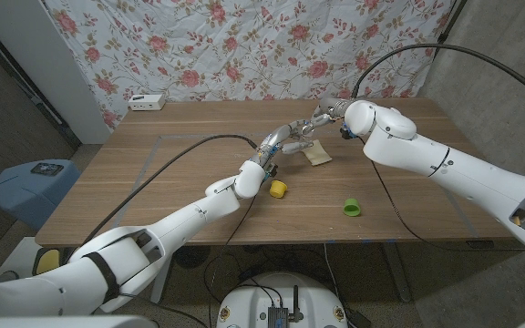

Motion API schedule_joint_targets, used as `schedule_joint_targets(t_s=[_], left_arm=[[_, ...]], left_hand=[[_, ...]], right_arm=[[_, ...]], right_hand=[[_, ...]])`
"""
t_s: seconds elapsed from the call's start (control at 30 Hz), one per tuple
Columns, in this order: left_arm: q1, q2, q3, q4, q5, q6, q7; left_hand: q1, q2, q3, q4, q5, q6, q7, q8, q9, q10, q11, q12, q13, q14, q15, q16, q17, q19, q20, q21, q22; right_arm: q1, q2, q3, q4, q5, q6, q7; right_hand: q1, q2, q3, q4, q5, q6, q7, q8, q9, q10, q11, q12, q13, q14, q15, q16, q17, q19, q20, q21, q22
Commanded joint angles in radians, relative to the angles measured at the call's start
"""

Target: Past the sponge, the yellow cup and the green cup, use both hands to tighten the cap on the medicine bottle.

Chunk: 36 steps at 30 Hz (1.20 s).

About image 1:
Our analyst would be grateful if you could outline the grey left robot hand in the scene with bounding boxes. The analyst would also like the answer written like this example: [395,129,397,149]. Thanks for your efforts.
[253,118,314,169]

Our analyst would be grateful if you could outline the black pedal with yellow pads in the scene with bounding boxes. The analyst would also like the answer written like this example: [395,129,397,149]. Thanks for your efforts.
[32,247,62,276]

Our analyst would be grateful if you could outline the white robot torso base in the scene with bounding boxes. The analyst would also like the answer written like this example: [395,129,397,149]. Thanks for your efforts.
[216,272,349,328]

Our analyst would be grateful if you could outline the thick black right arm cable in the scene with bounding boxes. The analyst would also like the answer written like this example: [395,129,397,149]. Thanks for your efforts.
[351,43,525,110]

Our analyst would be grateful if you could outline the black floor cable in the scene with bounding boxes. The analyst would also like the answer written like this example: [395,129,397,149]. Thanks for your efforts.
[201,248,350,315]

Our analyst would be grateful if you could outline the grey table leg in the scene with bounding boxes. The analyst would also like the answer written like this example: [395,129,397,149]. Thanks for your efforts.
[383,241,413,304]

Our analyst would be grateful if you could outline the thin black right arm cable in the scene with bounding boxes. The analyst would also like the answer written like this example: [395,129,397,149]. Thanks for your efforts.
[356,135,525,255]

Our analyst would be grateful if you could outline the black phone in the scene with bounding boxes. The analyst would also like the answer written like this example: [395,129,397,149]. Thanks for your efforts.
[30,162,65,177]

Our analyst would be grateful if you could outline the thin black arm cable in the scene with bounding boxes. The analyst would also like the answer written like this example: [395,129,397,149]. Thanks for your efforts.
[356,135,525,255]
[207,186,260,328]

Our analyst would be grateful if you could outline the floral backdrop cloth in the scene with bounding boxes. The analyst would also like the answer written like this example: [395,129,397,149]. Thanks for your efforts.
[43,0,455,131]

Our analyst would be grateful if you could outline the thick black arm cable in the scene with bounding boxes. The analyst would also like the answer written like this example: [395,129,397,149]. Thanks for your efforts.
[351,43,525,110]
[82,134,258,245]

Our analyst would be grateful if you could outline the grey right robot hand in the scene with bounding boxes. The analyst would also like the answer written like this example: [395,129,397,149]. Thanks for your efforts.
[302,96,351,138]

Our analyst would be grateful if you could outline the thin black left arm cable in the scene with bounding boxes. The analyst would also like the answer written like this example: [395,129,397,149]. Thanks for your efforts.
[207,186,260,328]

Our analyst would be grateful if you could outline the black backdrop stand pole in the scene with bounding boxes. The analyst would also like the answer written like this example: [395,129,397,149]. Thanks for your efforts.
[434,0,468,46]

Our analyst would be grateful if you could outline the white robot chest edge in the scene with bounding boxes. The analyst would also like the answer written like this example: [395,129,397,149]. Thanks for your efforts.
[0,315,157,328]

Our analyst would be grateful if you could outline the green plastic cup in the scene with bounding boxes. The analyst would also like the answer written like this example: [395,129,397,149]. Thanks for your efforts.
[343,197,362,218]

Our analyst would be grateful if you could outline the black round floor base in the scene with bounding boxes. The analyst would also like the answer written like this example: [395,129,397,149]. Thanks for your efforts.
[173,245,211,269]

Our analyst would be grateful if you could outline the white table leg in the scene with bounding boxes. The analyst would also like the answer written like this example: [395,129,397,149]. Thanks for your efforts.
[149,254,176,306]

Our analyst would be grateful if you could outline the white power strip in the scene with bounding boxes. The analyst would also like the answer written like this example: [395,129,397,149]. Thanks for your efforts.
[128,94,167,112]

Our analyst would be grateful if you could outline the yellow plastic cup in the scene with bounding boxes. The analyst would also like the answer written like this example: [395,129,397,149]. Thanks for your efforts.
[269,179,288,200]

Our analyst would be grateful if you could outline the white wall panel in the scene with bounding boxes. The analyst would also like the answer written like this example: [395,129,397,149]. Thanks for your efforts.
[0,0,111,145]

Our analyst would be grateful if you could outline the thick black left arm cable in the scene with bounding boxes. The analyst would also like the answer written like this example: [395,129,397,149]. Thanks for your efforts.
[82,134,258,245]

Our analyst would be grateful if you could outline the yellow sponge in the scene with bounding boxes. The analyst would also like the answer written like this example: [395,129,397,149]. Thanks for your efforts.
[303,138,334,167]

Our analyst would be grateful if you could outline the blue plastic stool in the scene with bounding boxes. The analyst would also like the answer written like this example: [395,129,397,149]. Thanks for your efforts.
[0,159,81,231]

